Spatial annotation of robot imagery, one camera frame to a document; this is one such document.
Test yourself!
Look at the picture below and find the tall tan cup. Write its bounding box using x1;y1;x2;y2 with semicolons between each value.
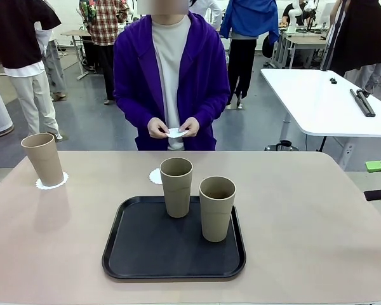
199;176;236;243
159;157;194;219
20;133;65;187

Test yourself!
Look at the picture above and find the white lace paper coaster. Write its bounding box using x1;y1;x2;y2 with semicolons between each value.
149;168;164;186
35;171;70;191

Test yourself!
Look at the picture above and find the person's right forearm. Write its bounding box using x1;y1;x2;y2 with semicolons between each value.
113;91;153;126

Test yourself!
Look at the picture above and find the person's left forearm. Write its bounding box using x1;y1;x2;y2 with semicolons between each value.
193;91;231;125

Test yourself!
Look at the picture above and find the person's left hand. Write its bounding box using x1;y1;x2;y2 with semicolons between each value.
179;118;200;138

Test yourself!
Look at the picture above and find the person's right hand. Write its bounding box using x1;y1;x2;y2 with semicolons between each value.
147;117;171;139

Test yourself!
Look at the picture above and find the black folded tripod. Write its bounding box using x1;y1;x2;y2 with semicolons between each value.
349;88;376;118

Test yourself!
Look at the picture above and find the white table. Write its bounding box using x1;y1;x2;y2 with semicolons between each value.
260;68;381;169

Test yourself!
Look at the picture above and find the person in black coat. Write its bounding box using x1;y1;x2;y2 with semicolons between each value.
320;0;381;93

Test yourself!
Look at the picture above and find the black slanted stand pole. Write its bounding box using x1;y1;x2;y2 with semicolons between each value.
320;0;349;71

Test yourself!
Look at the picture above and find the grey metal desk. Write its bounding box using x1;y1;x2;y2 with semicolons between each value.
277;28;328;69

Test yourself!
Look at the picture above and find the person in blue jacket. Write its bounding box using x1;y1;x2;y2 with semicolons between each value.
220;0;280;109

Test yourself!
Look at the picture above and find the black plastic tray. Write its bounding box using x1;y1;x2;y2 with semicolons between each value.
102;195;247;280

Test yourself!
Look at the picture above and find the person in purple hoodie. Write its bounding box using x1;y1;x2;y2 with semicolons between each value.
113;11;231;152

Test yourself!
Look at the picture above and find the person in plaid shirt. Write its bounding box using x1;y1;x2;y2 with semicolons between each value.
79;0;130;105

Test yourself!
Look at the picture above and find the grey background desk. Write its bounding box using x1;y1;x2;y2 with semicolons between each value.
60;29;93;80

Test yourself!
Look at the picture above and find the person in grey trousers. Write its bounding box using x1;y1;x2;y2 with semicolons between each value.
34;22;67;101

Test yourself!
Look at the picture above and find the person in black shirt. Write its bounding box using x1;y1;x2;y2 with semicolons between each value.
0;0;63;140

